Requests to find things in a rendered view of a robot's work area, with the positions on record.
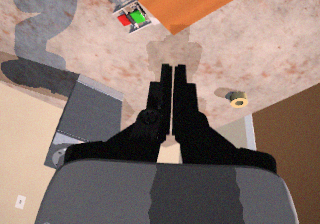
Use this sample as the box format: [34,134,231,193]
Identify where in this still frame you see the beige roll of masking tape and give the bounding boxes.
[230,91,248,108]

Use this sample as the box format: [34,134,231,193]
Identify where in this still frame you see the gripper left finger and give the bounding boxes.
[64,64,172,164]

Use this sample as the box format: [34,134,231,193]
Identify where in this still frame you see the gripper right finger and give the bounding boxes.
[172,64,277,174]

